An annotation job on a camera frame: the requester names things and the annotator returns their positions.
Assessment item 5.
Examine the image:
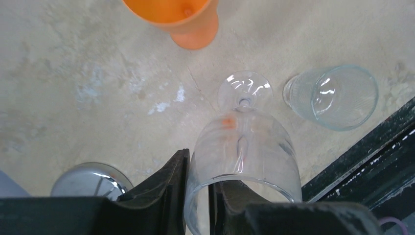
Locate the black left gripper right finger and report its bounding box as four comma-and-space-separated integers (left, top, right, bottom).
208, 180, 383, 235

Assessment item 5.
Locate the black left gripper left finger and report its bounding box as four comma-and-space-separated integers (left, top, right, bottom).
0, 149, 190, 235

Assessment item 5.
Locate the clear short glass left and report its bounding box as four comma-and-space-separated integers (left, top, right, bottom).
282, 65, 379, 131

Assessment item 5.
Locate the chrome wine glass rack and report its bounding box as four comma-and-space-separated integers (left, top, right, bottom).
50, 162, 133, 201

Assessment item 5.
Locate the orange plastic goblet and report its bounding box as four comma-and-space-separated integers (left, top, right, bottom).
124, 0, 219, 49

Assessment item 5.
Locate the clear wine glass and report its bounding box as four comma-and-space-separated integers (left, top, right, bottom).
184, 71, 302, 235

